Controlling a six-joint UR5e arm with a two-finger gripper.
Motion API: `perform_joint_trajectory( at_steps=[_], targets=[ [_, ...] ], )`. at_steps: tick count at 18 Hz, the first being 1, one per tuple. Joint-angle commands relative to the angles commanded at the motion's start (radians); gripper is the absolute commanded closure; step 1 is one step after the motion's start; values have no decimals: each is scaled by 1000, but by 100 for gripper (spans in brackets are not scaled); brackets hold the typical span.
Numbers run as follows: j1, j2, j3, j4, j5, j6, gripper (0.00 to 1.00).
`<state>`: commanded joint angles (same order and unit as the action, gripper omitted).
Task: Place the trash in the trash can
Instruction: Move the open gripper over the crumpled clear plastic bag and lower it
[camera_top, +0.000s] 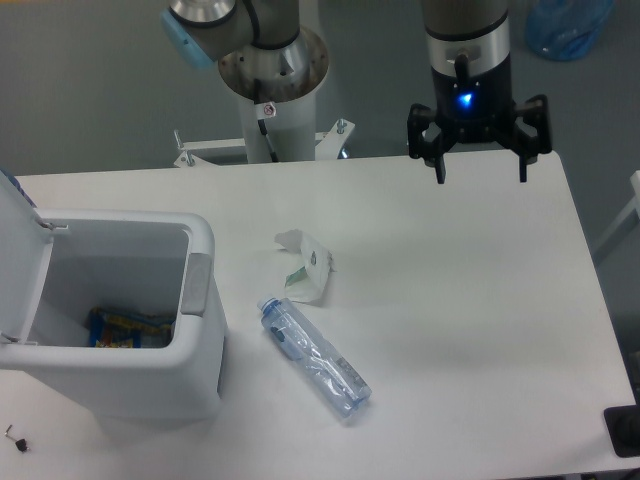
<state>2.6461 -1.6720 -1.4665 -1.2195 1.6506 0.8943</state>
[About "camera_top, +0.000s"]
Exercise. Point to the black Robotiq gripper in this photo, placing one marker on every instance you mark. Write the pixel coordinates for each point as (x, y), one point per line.
(481, 111)

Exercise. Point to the white paper wrapper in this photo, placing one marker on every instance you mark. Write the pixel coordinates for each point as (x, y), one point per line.
(307, 283)

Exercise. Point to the clear plastic water bottle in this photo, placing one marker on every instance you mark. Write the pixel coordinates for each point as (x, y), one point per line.
(324, 366)

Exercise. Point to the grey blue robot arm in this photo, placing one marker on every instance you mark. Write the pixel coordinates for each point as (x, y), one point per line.
(465, 38)

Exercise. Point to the white trash can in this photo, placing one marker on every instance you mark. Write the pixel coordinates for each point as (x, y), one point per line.
(57, 265)

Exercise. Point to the blue plastic bag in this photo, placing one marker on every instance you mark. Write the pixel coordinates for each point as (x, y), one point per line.
(565, 31)

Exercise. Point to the black device at edge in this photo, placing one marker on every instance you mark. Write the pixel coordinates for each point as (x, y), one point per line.
(623, 426)

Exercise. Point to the colourful snack wrapper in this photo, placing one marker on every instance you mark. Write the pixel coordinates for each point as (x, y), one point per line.
(112, 328)

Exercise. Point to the white frame at right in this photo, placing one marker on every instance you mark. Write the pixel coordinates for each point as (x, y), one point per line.
(620, 227)

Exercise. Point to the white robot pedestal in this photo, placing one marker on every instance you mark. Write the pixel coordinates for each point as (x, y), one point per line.
(275, 91)

